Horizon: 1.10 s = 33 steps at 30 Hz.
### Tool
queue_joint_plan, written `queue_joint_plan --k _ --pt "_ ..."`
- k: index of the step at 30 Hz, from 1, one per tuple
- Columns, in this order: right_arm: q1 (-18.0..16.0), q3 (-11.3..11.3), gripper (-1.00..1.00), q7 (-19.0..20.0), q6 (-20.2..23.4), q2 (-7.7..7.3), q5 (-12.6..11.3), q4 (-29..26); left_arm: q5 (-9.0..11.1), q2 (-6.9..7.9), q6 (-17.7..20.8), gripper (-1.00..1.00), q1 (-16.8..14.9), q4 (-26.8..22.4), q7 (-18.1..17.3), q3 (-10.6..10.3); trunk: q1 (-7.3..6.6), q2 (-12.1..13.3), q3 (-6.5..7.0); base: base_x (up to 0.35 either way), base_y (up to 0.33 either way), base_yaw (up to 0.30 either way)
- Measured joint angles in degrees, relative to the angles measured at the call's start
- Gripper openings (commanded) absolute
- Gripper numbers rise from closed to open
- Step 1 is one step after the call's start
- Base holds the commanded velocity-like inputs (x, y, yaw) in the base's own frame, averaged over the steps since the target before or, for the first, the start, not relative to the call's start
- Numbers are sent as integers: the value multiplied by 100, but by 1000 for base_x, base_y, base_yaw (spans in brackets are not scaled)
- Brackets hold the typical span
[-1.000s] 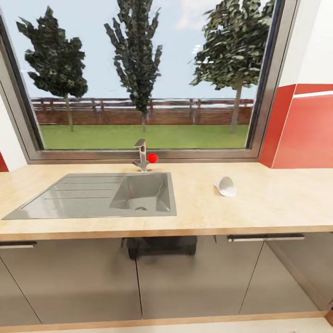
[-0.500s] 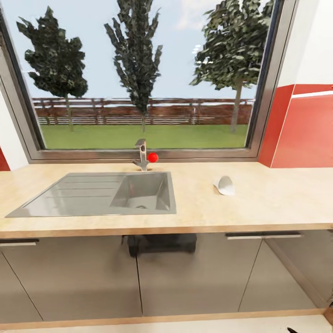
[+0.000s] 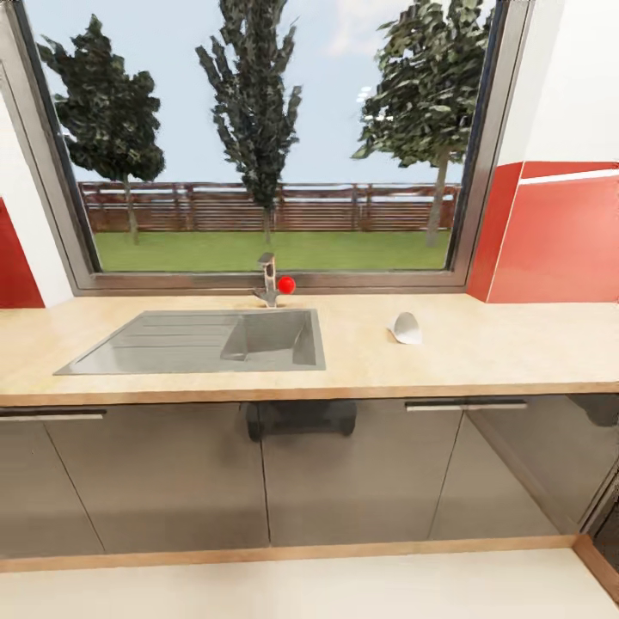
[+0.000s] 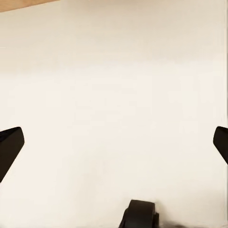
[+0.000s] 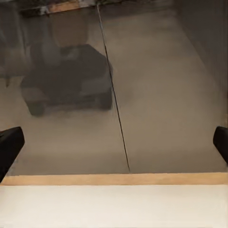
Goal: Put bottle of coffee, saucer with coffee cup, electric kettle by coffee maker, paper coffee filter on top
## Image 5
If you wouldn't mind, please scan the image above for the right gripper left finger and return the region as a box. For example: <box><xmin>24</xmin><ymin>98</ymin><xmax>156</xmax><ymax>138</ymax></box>
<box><xmin>0</xmin><ymin>127</ymin><xmax>25</xmax><ymax>182</ymax></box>

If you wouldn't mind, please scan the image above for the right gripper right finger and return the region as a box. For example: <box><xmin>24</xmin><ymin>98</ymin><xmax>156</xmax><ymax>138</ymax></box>
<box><xmin>213</xmin><ymin>126</ymin><xmax>228</xmax><ymax>165</ymax></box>

